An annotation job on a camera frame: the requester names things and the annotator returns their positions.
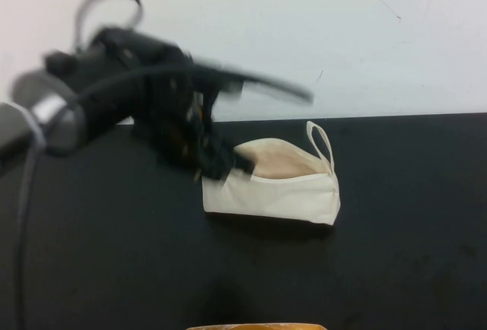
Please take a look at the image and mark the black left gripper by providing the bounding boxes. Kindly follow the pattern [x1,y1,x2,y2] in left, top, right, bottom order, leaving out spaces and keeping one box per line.
[132,43,316,182]

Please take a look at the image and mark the cream fabric pencil case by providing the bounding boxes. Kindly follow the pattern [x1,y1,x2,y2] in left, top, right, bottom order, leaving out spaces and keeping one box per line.
[201,120,341,228]

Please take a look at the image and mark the yellow brown cardboard piece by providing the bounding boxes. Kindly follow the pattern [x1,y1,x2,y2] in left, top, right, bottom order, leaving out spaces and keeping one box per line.
[189,321,323,330]

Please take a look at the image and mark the gray looped cable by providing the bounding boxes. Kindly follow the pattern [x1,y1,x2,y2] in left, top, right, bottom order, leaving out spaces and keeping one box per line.
[74,0,145,48]

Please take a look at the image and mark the thin black cable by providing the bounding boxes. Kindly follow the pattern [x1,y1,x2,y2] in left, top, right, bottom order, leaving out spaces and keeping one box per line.
[13,62,199,330]

